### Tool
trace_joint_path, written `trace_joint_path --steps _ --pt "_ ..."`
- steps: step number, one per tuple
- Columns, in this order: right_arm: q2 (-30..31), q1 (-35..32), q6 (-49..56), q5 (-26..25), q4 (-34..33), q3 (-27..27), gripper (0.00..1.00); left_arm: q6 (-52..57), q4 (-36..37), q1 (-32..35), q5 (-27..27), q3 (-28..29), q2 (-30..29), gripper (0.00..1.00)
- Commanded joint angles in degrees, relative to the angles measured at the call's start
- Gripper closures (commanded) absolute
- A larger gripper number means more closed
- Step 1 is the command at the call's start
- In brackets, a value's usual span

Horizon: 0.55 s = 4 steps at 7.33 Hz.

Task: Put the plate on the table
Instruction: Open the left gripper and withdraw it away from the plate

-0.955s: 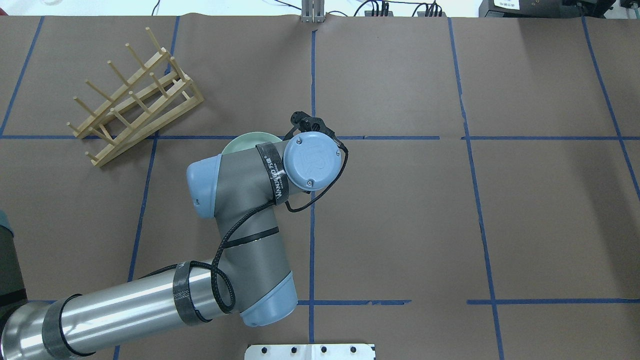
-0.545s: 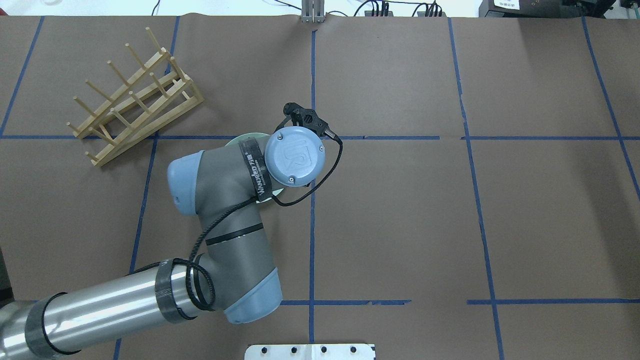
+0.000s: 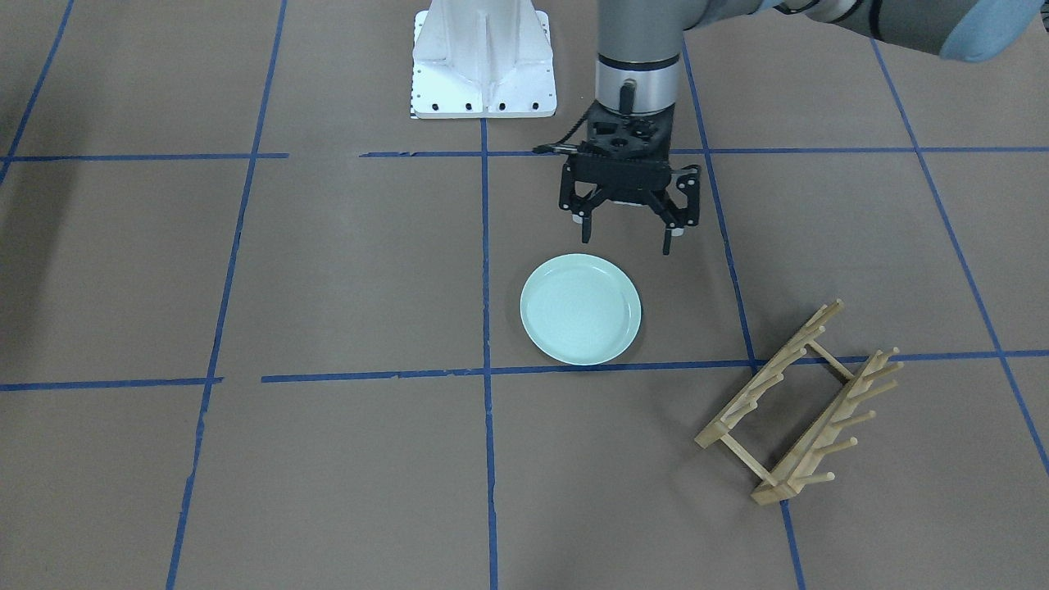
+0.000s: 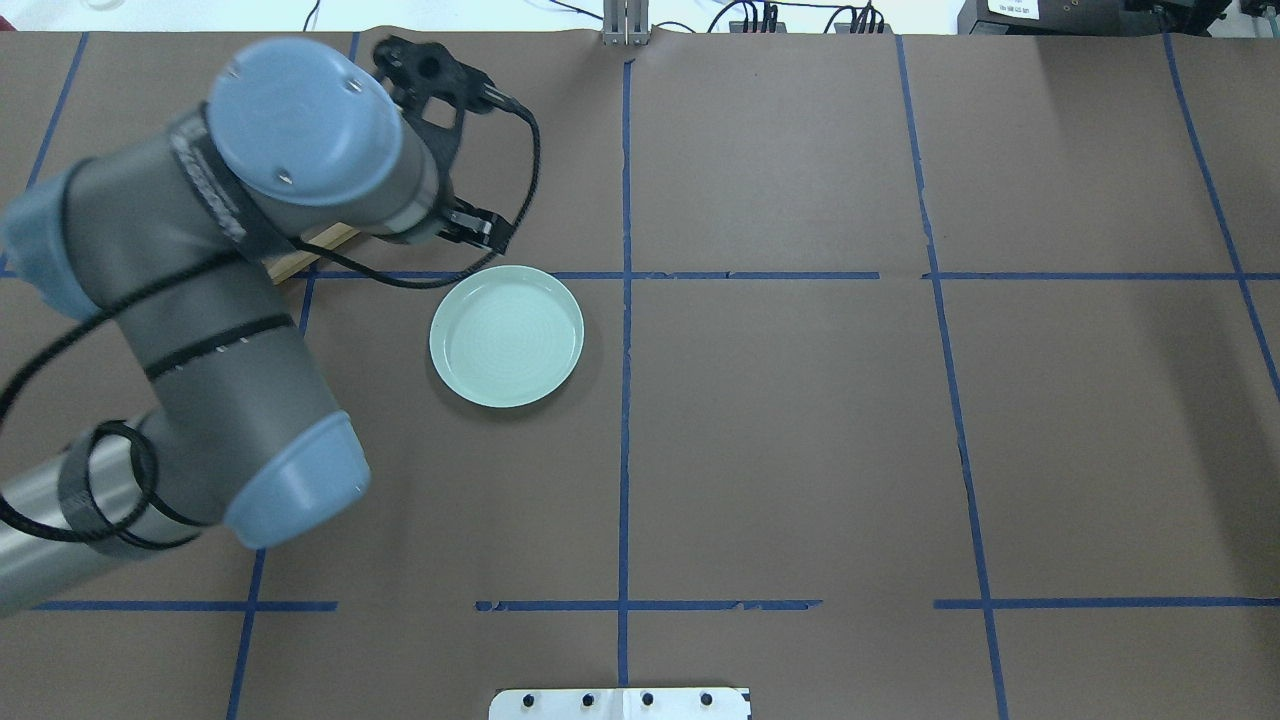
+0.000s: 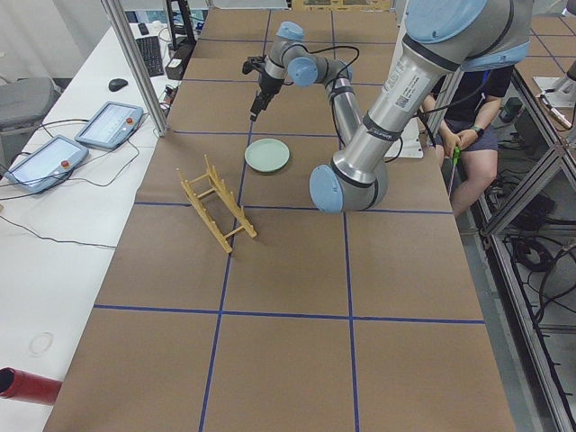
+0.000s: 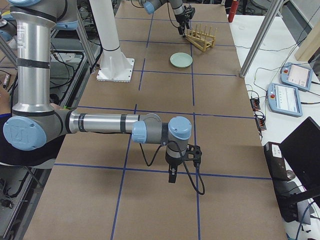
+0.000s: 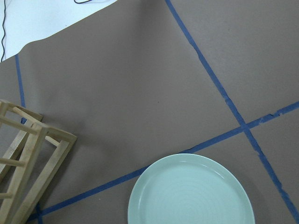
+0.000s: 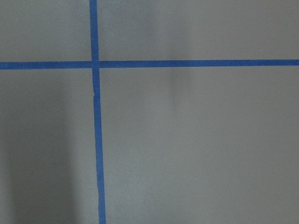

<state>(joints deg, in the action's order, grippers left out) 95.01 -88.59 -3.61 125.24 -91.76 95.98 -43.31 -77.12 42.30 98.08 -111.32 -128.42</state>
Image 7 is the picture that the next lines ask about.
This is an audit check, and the light green plate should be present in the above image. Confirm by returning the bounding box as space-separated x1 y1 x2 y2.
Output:
128 154 255 224

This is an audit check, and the wooden dish rack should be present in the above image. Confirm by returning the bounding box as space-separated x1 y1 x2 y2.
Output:
0 99 77 224

